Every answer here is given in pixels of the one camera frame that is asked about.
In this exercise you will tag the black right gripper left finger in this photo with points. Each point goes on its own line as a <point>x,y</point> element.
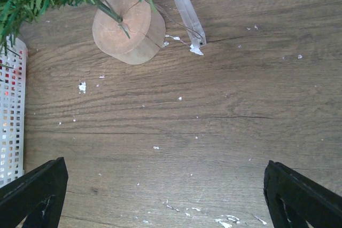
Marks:
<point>36,198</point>

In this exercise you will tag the clear plastic battery box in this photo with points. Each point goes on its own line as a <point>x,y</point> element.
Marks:
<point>191,22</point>

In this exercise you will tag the white perforated plastic basket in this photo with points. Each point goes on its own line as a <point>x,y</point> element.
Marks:
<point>13,82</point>

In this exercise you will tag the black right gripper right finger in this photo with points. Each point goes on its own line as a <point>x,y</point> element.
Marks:
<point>294,200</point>

